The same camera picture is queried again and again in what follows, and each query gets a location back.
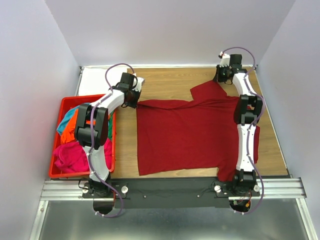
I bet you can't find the dark red t shirt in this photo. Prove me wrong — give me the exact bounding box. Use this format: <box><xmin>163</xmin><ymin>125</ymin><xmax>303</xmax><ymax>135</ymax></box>
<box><xmin>135</xmin><ymin>79</ymin><xmax>261</xmax><ymax>181</ymax></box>

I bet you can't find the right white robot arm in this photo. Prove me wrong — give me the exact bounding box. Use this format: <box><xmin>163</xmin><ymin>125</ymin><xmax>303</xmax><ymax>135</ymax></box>
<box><xmin>213</xmin><ymin>52</ymin><xmax>264</xmax><ymax>196</ymax></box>

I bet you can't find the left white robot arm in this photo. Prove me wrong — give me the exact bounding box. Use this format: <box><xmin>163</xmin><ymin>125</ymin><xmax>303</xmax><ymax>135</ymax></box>
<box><xmin>74</xmin><ymin>72</ymin><xmax>145</xmax><ymax>198</ymax></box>

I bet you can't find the green t shirt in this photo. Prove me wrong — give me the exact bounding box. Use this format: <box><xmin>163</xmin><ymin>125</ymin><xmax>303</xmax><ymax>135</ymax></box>
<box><xmin>107</xmin><ymin>110</ymin><xmax>117</xmax><ymax>142</ymax></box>

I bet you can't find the folded white t shirt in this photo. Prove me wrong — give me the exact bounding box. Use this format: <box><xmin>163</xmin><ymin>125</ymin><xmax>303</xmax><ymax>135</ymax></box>
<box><xmin>78</xmin><ymin>66</ymin><xmax>128</xmax><ymax>96</ymax></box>

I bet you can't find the orange t shirt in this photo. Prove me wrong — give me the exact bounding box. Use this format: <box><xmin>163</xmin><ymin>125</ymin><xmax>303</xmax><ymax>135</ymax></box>
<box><xmin>60</xmin><ymin>109</ymin><xmax>79</xmax><ymax>145</ymax></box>

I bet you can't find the teal t shirt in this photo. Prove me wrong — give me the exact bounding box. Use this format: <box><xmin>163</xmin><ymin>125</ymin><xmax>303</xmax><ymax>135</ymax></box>
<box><xmin>56</xmin><ymin>106</ymin><xmax>79</xmax><ymax>136</ymax></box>

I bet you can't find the magenta t shirt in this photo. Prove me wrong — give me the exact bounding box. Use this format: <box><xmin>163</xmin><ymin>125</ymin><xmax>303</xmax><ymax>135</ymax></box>
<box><xmin>50</xmin><ymin>139</ymin><xmax>113</xmax><ymax>175</ymax></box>

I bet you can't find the red plastic bin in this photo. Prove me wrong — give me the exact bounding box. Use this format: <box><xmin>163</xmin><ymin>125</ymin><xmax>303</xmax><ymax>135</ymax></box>
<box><xmin>48</xmin><ymin>94</ymin><xmax>103</xmax><ymax>179</ymax></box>

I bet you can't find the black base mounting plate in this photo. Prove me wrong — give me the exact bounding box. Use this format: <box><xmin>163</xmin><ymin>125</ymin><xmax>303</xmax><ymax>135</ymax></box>
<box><xmin>78</xmin><ymin>177</ymin><xmax>260</xmax><ymax>211</ymax></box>

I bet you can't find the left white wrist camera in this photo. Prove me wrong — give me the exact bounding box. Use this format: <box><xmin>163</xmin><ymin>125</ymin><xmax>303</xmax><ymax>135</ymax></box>
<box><xmin>133</xmin><ymin>77</ymin><xmax>145</xmax><ymax>92</ymax></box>

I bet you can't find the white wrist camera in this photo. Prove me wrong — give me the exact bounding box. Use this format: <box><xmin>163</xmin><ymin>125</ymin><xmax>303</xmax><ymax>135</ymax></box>
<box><xmin>219</xmin><ymin>51</ymin><xmax>231</xmax><ymax>68</ymax></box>
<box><xmin>133</xmin><ymin>77</ymin><xmax>145</xmax><ymax>92</ymax></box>

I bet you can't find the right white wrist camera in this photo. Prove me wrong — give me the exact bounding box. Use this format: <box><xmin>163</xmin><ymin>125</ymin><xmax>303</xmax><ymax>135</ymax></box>
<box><xmin>219</xmin><ymin>51</ymin><xmax>231</xmax><ymax>68</ymax></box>

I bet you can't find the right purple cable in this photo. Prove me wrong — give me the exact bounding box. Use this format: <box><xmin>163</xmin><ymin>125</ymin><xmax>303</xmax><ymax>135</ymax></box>
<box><xmin>222</xmin><ymin>46</ymin><xmax>265</xmax><ymax>216</ymax></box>

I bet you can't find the aluminium frame rail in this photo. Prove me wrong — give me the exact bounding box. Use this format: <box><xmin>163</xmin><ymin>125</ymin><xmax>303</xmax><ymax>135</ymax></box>
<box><xmin>40</xmin><ymin>178</ymin><xmax>307</xmax><ymax>201</ymax></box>

